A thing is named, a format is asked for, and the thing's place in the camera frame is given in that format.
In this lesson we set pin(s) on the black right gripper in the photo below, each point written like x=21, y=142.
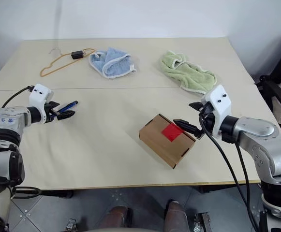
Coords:
x=206, y=118

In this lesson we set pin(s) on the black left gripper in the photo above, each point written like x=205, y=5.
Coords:
x=48, y=114

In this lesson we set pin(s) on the blue pen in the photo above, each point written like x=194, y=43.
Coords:
x=69, y=105

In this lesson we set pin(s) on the brown cardboard box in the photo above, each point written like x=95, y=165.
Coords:
x=162, y=149

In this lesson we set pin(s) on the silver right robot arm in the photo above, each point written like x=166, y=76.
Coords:
x=256, y=130

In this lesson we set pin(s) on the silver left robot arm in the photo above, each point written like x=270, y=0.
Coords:
x=7, y=118

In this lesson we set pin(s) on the red tape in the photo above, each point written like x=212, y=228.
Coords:
x=171, y=132

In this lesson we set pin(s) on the green towel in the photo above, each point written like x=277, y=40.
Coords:
x=188, y=72

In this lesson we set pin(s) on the black power adapter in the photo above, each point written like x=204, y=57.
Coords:
x=77, y=55

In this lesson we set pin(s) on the blue towel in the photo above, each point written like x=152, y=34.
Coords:
x=113, y=65

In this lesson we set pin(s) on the black chair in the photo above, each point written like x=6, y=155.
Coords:
x=275, y=89

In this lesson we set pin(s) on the dark brown rounded shape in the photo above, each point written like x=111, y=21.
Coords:
x=117, y=216
x=176, y=215

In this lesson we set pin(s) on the metal caster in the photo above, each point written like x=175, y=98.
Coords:
x=71, y=223
x=203, y=222

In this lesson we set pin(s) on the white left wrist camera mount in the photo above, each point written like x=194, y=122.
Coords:
x=39, y=94

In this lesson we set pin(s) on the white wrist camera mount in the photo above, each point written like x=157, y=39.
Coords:
x=39, y=94
x=220, y=101

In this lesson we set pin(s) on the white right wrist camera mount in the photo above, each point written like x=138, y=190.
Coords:
x=220, y=101

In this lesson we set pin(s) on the black table frame bar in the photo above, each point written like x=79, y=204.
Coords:
x=58, y=193

